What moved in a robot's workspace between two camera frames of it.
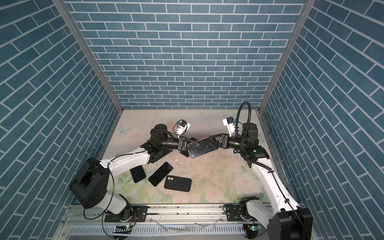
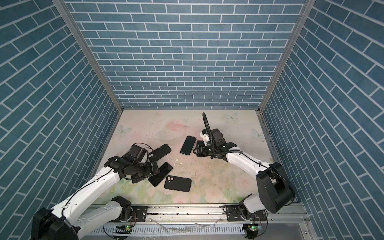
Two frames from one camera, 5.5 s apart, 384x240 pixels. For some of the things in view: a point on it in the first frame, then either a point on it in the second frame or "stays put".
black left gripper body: (173, 144) -> (141, 171)
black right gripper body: (233, 143) -> (207, 150)
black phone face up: (160, 174) stays put
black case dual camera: (178, 183) stays put
